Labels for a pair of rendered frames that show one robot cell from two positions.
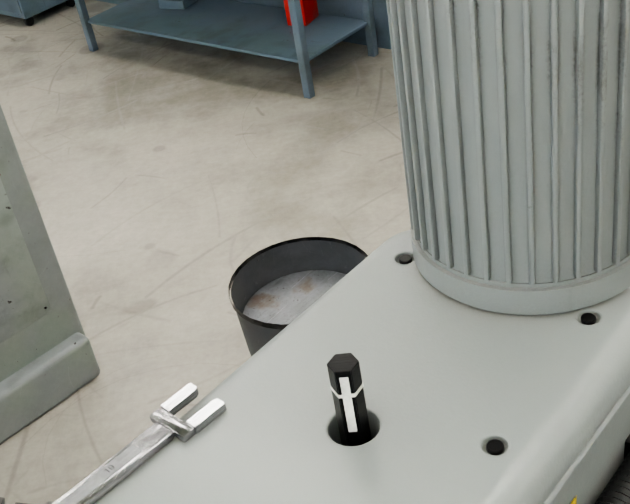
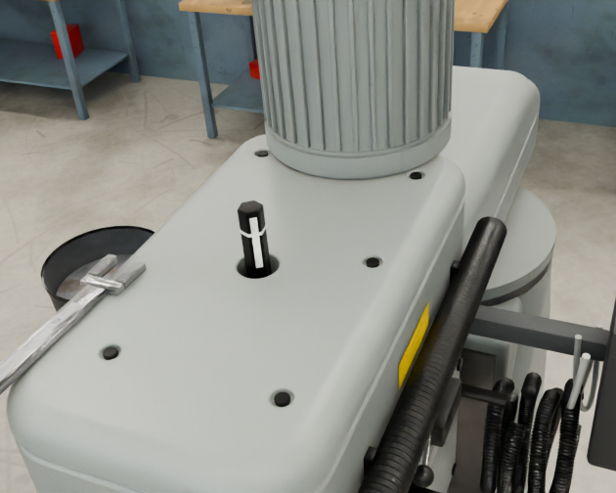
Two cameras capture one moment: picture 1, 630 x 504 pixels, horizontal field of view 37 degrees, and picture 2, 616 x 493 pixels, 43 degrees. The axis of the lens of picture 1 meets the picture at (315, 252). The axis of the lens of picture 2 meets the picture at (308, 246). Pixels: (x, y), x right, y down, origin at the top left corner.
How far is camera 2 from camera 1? 0.16 m
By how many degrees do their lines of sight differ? 16
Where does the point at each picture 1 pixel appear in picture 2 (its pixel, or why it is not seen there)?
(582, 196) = (409, 74)
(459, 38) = not seen: outside the picture
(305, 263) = (106, 249)
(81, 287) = not seen: outside the picture
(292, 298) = not seen: hidden behind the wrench
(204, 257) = (6, 261)
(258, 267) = (65, 257)
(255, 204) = (47, 212)
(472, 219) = (326, 101)
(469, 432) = (350, 255)
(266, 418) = (183, 270)
